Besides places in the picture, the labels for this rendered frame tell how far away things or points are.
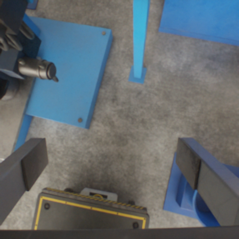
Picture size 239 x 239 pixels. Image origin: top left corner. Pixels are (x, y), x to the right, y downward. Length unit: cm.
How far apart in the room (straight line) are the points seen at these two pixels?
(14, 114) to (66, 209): 82
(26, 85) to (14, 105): 18
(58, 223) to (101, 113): 82
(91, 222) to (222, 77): 143
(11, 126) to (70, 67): 65
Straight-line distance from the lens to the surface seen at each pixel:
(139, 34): 96
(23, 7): 69
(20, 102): 155
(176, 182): 144
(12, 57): 117
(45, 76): 107
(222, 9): 148
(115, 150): 140
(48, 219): 128
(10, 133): 156
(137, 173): 141
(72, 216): 122
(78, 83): 141
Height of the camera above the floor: 139
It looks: 81 degrees down
